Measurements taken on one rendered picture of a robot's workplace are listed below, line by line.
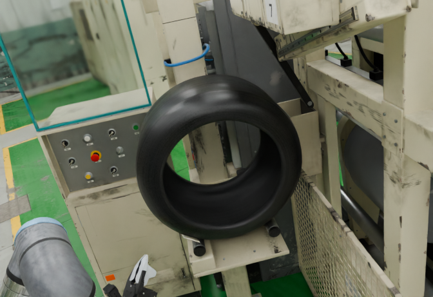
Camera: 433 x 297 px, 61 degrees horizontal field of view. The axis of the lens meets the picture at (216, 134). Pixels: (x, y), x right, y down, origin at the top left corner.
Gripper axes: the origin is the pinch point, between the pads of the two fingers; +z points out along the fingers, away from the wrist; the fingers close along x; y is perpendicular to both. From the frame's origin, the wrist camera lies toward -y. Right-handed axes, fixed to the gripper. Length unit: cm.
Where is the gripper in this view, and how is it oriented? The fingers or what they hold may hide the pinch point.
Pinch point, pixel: (143, 258)
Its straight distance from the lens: 129.4
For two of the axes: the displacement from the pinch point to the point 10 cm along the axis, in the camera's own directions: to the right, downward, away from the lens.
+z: 2.7, -8.8, 4.0
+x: 6.2, -1.6, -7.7
